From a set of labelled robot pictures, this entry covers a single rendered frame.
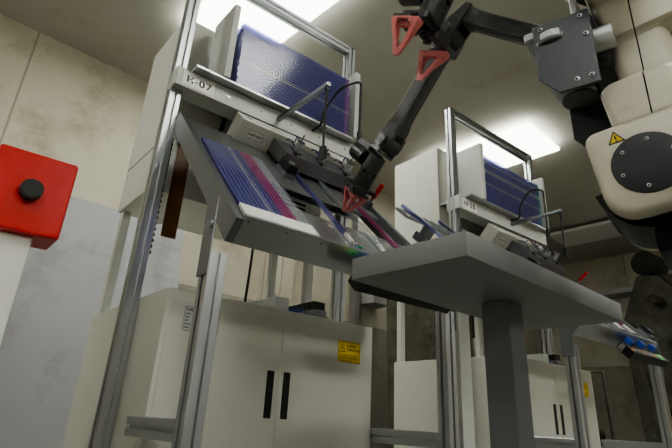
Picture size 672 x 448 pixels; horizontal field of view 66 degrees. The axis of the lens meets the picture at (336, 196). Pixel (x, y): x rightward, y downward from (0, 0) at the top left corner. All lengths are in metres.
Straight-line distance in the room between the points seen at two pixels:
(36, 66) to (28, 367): 2.19
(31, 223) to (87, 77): 3.59
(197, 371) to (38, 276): 2.81
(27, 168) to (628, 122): 1.08
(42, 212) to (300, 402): 0.84
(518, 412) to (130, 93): 4.18
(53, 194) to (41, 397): 2.60
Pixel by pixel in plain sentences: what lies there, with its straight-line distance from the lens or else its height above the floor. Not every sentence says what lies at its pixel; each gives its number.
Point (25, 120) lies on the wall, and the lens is 4.35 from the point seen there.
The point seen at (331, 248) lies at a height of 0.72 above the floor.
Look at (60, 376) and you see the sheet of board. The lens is 3.69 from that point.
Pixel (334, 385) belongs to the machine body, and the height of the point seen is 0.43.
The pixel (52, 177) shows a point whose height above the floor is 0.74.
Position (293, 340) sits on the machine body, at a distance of 1.54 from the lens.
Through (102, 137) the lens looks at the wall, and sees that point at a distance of 4.49.
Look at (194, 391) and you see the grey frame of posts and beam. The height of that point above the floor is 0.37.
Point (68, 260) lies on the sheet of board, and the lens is 3.89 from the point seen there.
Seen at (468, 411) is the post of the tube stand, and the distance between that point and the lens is 1.75.
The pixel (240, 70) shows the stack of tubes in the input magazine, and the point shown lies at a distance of 1.90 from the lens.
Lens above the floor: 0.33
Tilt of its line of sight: 24 degrees up
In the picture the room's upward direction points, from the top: 3 degrees clockwise
